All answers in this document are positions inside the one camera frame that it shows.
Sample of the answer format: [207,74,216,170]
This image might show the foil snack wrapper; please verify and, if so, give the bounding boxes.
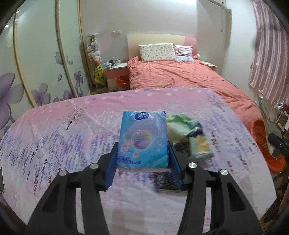
[188,123,214,162]

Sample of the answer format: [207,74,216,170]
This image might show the black floral scrunchie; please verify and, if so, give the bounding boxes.
[153,140,193,193]

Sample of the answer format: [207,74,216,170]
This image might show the blue tissue pack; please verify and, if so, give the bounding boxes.
[117,111,169,172]

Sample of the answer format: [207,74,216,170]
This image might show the light green cloth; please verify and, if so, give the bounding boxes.
[167,114,197,144]

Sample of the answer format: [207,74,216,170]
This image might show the orange plastic laundry basket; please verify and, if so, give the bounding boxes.
[249,119,286,173]

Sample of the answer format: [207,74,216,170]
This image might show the pink striped curtain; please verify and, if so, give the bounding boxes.
[248,1,288,103]

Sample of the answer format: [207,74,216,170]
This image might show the pink floral tablecloth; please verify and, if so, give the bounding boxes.
[0,87,277,235]

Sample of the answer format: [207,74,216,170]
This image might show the far bedside table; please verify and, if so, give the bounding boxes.
[202,61,217,71]

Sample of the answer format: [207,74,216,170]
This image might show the pink striped pillow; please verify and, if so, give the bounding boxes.
[173,44,195,62]

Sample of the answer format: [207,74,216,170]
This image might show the salmon pink duvet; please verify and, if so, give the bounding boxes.
[127,56,262,127]

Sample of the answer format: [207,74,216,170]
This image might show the small orange bin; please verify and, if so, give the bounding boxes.
[116,75,130,91]

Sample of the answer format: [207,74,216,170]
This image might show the pink bedside table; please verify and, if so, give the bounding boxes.
[104,63,129,91]

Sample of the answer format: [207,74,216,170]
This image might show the white floral pillow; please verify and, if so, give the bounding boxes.
[139,43,176,63]

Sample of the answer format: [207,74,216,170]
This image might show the glass sliding wardrobe door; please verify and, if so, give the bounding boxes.
[1,1,90,134]

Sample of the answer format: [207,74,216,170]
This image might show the hanging plush toys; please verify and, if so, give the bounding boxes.
[86,33,107,91]

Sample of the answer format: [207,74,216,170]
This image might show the beige pink headboard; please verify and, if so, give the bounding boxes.
[127,33,197,60]

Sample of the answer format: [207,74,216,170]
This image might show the white wire rack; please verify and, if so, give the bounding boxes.
[269,100,284,125]

